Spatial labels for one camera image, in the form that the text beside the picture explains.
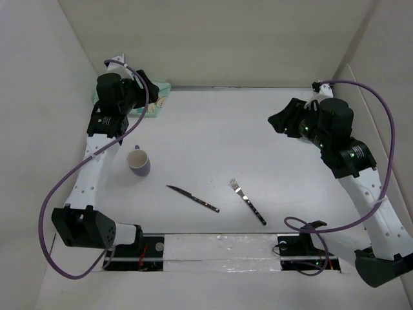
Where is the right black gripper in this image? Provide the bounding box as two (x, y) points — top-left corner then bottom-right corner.
(267, 98), (330, 150)

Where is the green cartoon placemat cloth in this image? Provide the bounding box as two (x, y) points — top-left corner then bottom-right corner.
(92, 51), (173, 119)

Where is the purple mug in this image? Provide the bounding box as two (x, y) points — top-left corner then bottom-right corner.
(126, 145), (151, 177)

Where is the black handled fork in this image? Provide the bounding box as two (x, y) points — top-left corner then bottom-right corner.
(229, 179), (267, 226)

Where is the black handled knife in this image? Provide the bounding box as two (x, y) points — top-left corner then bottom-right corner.
(167, 185), (220, 213)

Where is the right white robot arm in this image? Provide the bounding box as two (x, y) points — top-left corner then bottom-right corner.
(268, 81), (412, 287)

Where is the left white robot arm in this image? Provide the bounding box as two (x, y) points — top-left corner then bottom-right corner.
(52, 55), (159, 256)

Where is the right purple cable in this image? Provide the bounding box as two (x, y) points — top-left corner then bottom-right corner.
(283, 79), (396, 276)

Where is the purple cable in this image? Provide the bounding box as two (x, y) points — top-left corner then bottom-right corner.
(38, 59), (150, 279)
(283, 79), (396, 276)

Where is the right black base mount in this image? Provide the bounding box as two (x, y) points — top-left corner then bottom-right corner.
(272, 233), (341, 275)

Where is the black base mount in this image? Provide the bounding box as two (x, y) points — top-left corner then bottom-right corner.
(272, 233), (341, 275)
(102, 234), (165, 272)

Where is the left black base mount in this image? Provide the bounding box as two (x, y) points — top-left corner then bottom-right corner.
(102, 234), (165, 272)

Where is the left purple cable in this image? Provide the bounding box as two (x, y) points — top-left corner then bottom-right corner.
(38, 59), (150, 279)

